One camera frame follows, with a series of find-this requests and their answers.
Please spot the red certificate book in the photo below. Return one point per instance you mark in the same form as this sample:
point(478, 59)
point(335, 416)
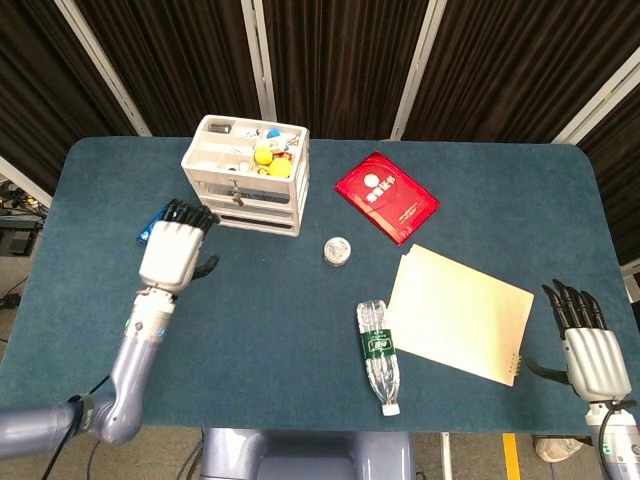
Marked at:
point(387, 197)

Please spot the yellow ball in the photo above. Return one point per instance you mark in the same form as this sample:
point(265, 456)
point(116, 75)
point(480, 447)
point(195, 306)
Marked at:
point(263, 155)
point(280, 167)

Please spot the blue snack packet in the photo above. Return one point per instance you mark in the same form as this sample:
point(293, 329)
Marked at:
point(145, 234)

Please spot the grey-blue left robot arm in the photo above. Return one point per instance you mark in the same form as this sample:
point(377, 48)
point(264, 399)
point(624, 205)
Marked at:
point(132, 360)

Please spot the white table leg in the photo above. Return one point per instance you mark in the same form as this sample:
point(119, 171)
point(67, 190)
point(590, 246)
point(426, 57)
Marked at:
point(446, 457)

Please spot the white frame post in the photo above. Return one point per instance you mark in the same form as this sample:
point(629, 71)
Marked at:
point(25, 180)
point(100, 65)
point(600, 95)
point(417, 70)
point(260, 65)

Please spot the white plastic drawer organizer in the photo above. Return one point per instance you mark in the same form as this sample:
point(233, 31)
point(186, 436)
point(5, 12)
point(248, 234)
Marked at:
point(260, 215)

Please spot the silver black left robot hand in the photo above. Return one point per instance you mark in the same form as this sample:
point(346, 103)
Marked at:
point(167, 255)

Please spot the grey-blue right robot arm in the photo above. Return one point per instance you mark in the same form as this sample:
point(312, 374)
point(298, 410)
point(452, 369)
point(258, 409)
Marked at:
point(620, 450)

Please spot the pale yellow paper folder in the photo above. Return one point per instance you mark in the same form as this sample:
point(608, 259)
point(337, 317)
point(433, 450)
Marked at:
point(457, 315)

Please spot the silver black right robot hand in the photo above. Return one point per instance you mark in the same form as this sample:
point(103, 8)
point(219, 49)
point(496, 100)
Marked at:
point(595, 365)

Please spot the clear water bottle green label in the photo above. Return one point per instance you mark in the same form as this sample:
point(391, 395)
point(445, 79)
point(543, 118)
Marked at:
point(380, 350)

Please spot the grey-blue robot torso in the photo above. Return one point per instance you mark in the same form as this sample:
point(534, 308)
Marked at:
point(300, 450)

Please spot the white shoe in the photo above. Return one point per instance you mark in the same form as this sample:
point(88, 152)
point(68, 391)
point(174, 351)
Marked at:
point(555, 449)

